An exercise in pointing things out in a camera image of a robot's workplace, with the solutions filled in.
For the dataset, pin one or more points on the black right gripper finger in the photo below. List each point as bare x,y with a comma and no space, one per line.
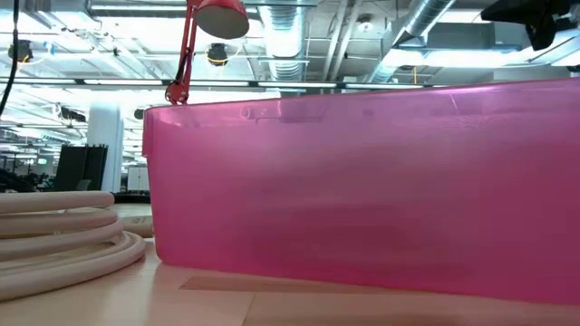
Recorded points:
535,31
548,31

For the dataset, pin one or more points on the red translucent plastic bin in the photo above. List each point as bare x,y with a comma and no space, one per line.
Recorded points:
362,181

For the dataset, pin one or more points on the red desk lamp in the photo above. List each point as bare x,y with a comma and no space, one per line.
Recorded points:
222,18

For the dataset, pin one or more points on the white office cabinet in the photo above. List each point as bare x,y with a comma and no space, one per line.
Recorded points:
138,179

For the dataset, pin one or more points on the white round pillar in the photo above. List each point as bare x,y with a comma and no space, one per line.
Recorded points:
105,149

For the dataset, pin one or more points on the black office cabinet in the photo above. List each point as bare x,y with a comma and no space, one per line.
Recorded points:
81,165

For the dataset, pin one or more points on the distant office workstations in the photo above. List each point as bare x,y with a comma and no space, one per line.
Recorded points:
22,179

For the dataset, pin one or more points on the silver slanted air duct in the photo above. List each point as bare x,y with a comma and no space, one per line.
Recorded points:
421,18

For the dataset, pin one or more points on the silver round air duct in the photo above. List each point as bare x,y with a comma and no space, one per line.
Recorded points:
283,41

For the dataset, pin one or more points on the black dome ceiling camera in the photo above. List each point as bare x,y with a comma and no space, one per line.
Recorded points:
20,50
217,54

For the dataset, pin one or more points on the black metal table frame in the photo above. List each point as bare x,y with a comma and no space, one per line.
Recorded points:
131,198

